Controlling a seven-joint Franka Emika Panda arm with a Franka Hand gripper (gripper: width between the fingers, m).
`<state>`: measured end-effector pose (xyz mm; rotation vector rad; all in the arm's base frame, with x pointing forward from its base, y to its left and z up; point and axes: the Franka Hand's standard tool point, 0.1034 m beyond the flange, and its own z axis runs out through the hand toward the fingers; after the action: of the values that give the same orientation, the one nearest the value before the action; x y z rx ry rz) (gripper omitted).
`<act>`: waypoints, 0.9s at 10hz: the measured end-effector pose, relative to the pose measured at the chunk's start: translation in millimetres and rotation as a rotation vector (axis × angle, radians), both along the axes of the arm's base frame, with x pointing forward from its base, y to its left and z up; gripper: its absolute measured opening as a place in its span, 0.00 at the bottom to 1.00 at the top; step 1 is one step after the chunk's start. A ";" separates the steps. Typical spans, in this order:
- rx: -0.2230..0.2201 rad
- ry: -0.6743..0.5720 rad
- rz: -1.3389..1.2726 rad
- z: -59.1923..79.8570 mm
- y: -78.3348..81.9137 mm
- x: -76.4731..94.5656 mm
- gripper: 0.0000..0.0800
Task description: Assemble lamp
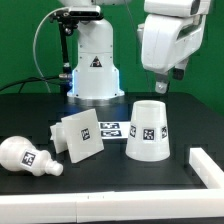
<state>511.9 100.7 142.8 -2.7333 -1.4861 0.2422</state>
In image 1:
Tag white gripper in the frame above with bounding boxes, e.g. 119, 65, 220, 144
137, 14, 204, 94

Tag white lamp base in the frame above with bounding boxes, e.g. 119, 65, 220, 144
50, 109, 104, 163

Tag white lamp bulb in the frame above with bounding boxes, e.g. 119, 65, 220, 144
0, 136, 63, 176

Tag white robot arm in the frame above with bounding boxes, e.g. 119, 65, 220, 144
59, 0, 211, 105

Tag white lamp shade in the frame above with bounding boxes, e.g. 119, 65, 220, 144
126, 100, 170, 162

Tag white marker sheet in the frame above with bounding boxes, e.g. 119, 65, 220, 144
99, 121, 130, 139

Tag black camera on stand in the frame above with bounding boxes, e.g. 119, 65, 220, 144
49, 6, 104, 94

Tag grey cable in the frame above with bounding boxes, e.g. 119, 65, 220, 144
32, 6, 69, 94

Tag white front fence rail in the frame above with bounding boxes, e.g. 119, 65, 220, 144
0, 189, 224, 224

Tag black cables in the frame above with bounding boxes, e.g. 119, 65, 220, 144
0, 75, 72, 94

